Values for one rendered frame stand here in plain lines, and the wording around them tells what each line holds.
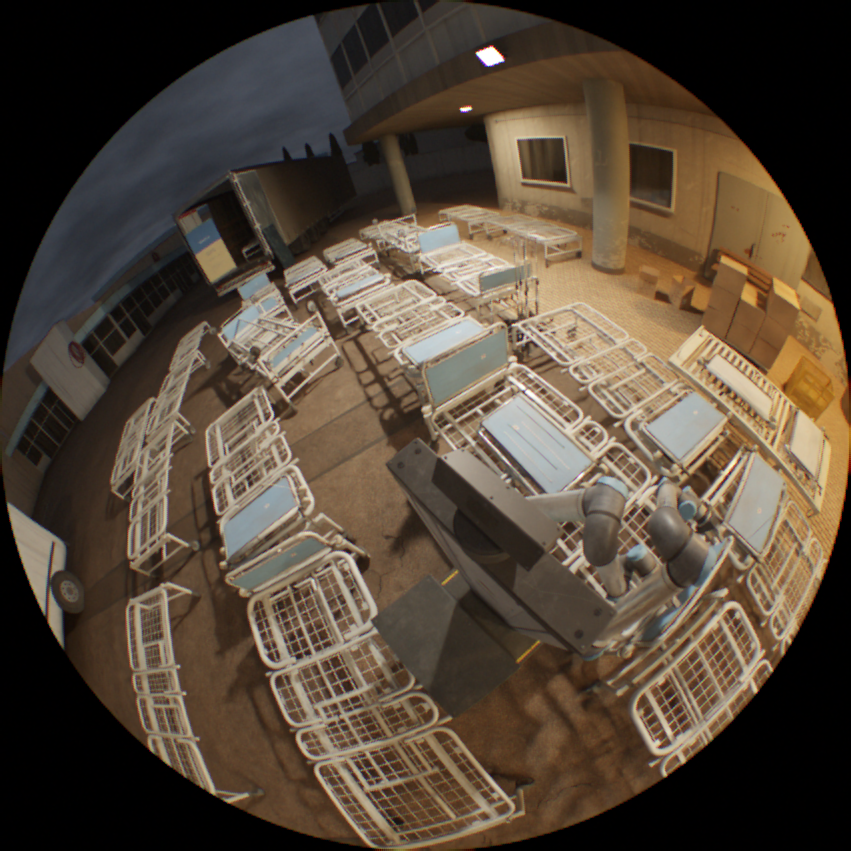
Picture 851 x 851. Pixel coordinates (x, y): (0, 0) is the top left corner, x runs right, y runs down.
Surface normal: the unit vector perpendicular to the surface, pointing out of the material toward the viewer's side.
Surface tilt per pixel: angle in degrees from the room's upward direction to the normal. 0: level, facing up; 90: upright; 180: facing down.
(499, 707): 0
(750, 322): 90
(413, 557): 0
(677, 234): 90
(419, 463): 0
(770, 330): 90
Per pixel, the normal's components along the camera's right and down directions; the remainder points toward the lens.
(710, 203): -0.85, 0.50
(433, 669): -0.22, -0.61
